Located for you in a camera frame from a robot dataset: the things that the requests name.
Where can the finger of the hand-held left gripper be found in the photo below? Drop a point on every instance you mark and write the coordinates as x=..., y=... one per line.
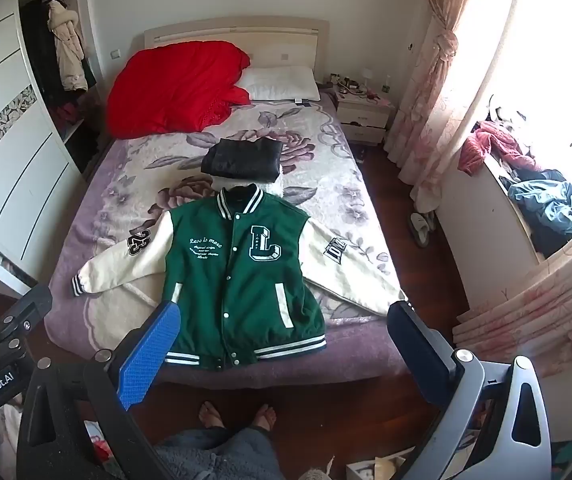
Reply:
x=28, y=310

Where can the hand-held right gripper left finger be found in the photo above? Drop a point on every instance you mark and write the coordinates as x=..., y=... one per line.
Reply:
x=150, y=345

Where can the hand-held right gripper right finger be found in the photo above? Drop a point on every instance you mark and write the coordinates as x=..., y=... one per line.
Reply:
x=416, y=350

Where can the green and cream varsity jacket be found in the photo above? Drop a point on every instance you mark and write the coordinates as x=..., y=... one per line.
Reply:
x=246, y=285

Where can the red clothes on shelf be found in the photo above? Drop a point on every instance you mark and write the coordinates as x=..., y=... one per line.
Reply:
x=68, y=114

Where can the person's left foot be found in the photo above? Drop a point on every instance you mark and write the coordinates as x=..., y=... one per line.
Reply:
x=211, y=416

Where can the person's foot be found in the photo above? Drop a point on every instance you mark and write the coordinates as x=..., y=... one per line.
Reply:
x=265, y=417
x=211, y=416

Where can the grey slipper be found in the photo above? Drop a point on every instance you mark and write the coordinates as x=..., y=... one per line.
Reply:
x=432, y=219
x=420, y=230

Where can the white cardboard box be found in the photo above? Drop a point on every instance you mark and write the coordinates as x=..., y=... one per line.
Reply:
x=376, y=465

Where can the white window bench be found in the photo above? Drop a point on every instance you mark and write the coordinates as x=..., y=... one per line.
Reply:
x=486, y=240

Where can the pink floral curtain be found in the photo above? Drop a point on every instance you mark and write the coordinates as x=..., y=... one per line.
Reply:
x=446, y=85
x=541, y=310

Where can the person's right foot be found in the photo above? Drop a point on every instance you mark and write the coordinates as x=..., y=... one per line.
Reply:
x=265, y=417

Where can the white sliding door wardrobe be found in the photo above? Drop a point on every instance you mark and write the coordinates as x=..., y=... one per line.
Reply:
x=10, y=160

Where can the teal blue jacket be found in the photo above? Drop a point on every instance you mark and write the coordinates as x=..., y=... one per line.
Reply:
x=546, y=205

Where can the white fluffy garment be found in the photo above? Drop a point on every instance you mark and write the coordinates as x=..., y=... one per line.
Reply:
x=277, y=186

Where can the folded black leather garment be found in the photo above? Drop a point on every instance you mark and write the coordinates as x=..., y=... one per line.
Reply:
x=241, y=160

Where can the pink red garment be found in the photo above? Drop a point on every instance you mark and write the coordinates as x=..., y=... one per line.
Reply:
x=491, y=147

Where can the white nightstand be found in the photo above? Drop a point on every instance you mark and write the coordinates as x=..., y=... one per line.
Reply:
x=363, y=115

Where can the hanging dark coats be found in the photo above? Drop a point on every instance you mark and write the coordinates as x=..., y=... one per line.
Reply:
x=40, y=50

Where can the red duvet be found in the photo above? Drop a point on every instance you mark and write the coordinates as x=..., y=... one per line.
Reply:
x=175, y=90

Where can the hanging beige coat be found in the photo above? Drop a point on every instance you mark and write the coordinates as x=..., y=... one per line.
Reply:
x=68, y=50

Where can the white pillow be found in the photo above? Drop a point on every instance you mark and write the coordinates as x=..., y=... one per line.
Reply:
x=281, y=82

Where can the cream bed headboard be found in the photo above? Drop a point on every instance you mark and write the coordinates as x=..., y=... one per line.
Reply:
x=266, y=40

